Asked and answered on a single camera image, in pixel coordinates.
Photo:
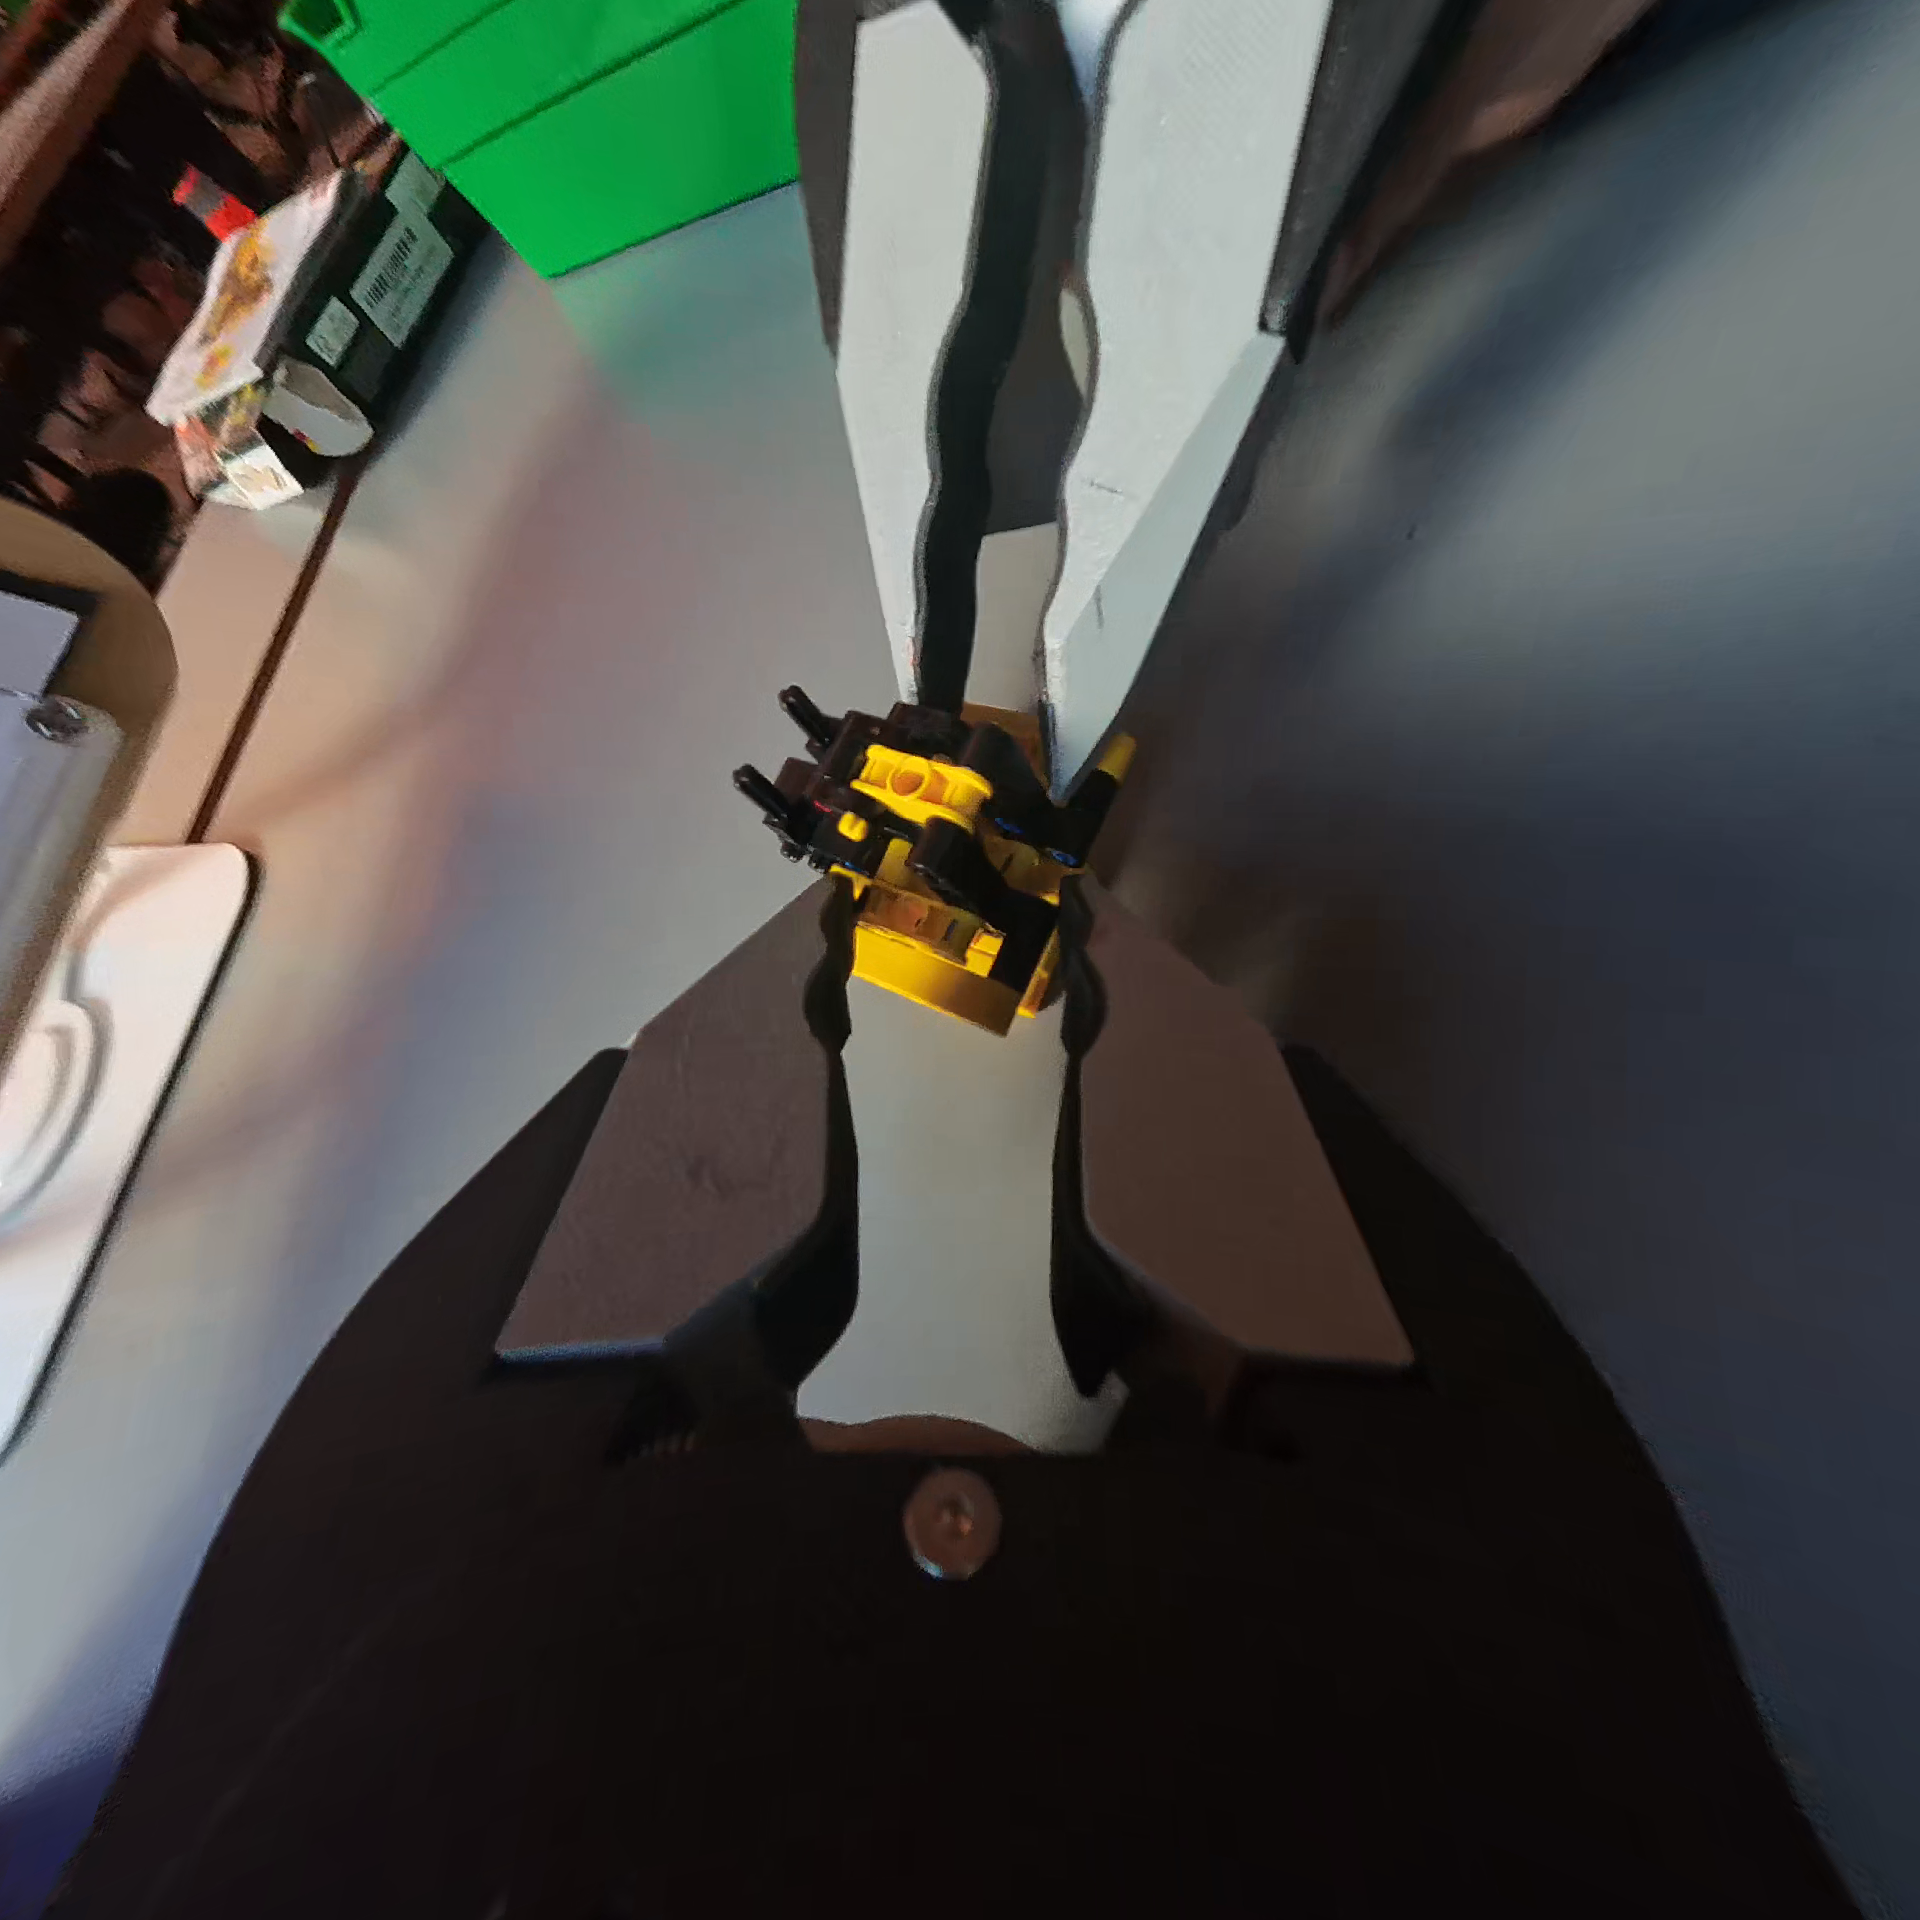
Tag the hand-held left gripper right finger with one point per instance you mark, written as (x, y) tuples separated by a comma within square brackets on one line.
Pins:
[(1217, 1185)]

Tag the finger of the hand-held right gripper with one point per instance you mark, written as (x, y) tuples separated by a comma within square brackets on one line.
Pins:
[(1186, 227), (900, 227)]

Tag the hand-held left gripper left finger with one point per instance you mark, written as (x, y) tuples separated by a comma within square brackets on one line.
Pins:
[(676, 1185)]

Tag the green plastic bin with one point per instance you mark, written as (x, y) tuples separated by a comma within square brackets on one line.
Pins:
[(600, 121)]

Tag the yellow and black lego model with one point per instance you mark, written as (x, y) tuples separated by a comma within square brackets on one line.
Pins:
[(915, 781)]

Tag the lego set cardboard box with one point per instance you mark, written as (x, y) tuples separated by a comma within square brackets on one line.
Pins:
[(250, 283)]

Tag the person's left hand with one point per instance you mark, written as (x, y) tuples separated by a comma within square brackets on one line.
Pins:
[(915, 1435)]

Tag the orange traffic cone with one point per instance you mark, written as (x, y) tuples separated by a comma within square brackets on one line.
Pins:
[(204, 195)]

